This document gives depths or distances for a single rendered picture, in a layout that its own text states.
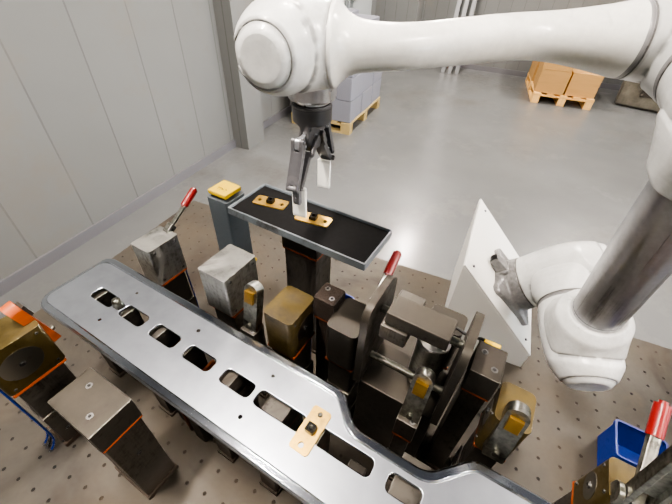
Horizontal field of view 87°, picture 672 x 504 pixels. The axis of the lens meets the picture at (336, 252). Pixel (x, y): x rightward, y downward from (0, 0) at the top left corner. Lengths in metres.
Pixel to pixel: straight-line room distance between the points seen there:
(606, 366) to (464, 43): 0.73
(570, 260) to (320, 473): 0.79
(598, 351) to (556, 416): 0.32
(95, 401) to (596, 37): 0.96
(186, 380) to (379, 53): 0.65
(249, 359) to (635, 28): 0.81
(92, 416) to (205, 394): 0.18
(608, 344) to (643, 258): 0.27
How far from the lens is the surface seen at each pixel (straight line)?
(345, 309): 0.74
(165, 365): 0.82
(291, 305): 0.75
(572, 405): 1.27
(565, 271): 1.09
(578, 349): 0.97
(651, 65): 0.70
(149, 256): 0.99
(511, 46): 0.62
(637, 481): 0.72
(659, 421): 0.75
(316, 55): 0.48
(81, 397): 0.81
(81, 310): 1.00
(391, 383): 0.79
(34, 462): 1.20
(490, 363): 0.69
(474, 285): 1.04
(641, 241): 0.73
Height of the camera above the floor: 1.65
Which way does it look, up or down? 41 degrees down
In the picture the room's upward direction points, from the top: 3 degrees clockwise
